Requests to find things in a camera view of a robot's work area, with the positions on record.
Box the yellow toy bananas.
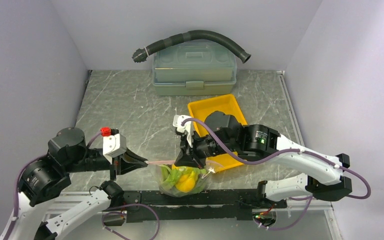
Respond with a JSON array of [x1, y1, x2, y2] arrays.
[[175, 166, 199, 193]]

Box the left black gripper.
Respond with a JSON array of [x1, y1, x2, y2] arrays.
[[65, 144, 148, 179]]

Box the clear zip top bag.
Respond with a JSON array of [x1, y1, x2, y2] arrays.
[[146, 160, 223, 198]]

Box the black corrugated hose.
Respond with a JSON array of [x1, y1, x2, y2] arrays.
[[131, 29, 252, 64]]

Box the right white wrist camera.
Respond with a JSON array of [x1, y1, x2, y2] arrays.
[[172, 114, 195, 148]]

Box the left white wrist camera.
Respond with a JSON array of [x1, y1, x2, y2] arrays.
[[100, 127, 127, 163]]

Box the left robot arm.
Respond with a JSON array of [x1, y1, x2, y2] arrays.
[[0, 127, 148, 240]]

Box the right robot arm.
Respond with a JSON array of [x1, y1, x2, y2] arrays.
[[173, 111, 353, 208]]

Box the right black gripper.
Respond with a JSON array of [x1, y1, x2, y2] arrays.
[[175, 127, 238, 169]]

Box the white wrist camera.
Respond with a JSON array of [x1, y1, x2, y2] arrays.
[[172, 114, 195, 148], [100, 127, 127, 163]]

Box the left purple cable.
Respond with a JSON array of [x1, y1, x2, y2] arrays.
[[4, 131, 103, 240]]

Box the yellow plastic tray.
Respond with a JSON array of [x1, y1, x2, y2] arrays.
[[187, 94, 248, 173]]

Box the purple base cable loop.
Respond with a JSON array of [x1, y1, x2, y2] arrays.
[[101, 202, 161, 240]]

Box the grey plastic storage box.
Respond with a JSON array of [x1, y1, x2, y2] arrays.
[[152, 40, 237, 96]]

